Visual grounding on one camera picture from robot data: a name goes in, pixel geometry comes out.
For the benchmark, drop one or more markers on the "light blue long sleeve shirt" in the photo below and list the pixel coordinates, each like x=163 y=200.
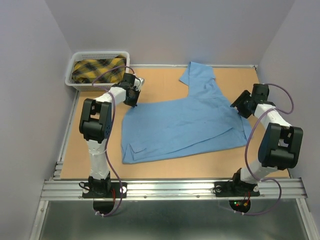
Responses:
x=202 y=122

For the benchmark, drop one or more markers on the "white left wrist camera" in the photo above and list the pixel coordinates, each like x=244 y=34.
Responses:
x=138 y=83

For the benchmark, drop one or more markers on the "aluminium mounting rail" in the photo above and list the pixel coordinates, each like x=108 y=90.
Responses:
x=161 y=190

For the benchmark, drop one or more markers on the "yellow plaid shirt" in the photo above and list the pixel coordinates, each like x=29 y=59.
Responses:
x=87 y=70

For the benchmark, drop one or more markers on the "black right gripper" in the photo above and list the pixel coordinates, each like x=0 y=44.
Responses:
x=237 y=104

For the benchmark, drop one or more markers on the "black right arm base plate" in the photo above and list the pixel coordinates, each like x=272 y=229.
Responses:
x=239 y=194

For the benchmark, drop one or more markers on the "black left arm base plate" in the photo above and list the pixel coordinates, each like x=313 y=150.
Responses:
x=107 y=197

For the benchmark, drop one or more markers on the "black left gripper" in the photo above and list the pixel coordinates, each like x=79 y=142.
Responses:
x=133 y=104

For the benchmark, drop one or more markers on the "white plastic basket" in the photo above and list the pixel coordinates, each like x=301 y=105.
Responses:
x=82 y=55

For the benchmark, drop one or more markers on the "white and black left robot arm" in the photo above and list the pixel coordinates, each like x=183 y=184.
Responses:
x=95 y=125

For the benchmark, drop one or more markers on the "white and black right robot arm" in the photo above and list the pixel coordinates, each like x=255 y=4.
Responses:
x=280 y=147

